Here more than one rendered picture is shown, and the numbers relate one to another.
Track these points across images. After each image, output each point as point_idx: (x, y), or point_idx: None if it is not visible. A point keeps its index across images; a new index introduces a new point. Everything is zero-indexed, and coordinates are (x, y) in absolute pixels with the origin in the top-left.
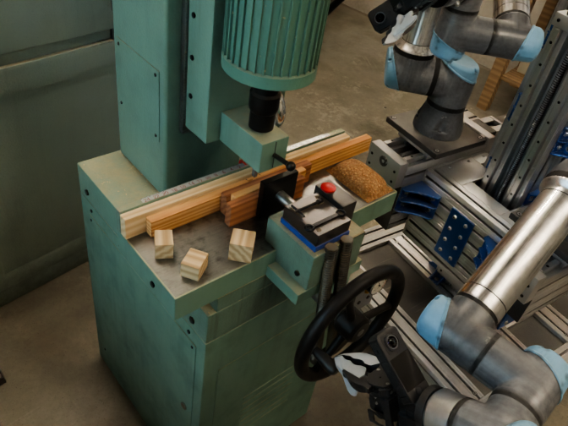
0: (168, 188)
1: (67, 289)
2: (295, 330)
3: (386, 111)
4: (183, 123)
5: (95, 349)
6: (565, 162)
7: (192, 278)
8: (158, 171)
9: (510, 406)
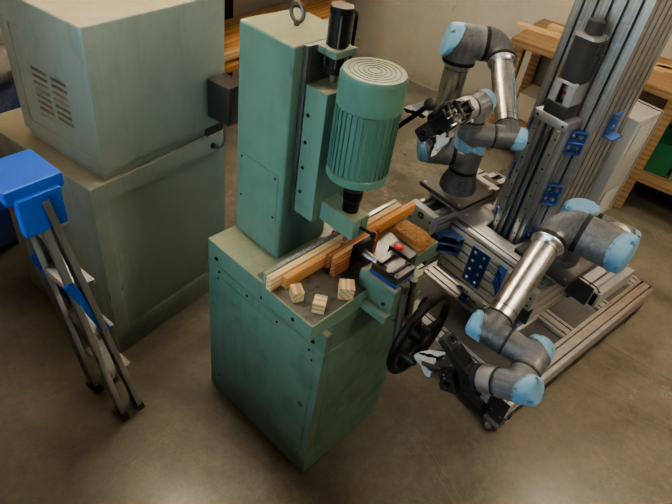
0: (292, 255)
1: (173, 332)
2: (373, 343)
3: (406, 158)
4: (293, 208)
5: (207, 376)
6: (545, 222)
7: (319, 313)
8: (272, 240)
9: (522, 368)
